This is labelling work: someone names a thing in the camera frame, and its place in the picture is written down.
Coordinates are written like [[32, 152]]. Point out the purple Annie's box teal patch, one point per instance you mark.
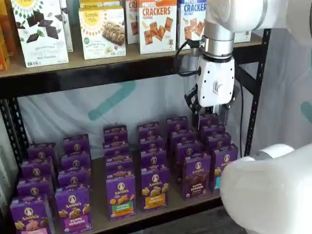
[[224, 156], [208, 119], [218, 140], [212, 129]]

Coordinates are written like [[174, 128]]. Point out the dark orange snack box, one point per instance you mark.
[[9, 29]]

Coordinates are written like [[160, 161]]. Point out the Simple Mills sweet thins box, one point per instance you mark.
[[41, 48], [68, 36]]

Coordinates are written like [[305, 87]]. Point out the blue sea salt crackers box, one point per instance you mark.
[[189, 14]]

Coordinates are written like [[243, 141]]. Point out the purple Annie's box pink patch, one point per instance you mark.
[[34, 186], [29, 212], [41, 152], [36, 168]]

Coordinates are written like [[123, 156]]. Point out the Simple Mills almond bars box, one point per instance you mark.
[[102, 48], [97, 3]]

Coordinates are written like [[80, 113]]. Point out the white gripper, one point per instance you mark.
[[214, 80]]

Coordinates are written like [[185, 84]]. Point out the purple Annie's box green patch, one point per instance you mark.
[[119, 168], [115, 146], [120, 195], [118, 157], [115, 134]]

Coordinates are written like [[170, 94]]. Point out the black metal shelf frame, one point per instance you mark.
[[73, 80]]

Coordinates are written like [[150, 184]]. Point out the purple Annie's box orange patch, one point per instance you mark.
[[151, 143], [154, 187], [148, 129], [153, 159]]

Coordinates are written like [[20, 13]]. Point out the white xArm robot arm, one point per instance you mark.
[[243, 12]]

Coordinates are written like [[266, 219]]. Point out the orange cheddar pretzel crackers box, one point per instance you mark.
[[156, 46], [131, 29]]

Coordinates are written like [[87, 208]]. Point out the white backdrop sheet teal marks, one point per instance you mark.
[[73, 109]]

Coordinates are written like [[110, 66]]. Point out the purple Annie's box magenta patch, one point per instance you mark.
[[75, 161], [73, 179], [73, 207], [76, 145]]

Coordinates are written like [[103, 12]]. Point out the yellow honey mustard crackers box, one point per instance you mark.
[[242, 36]]

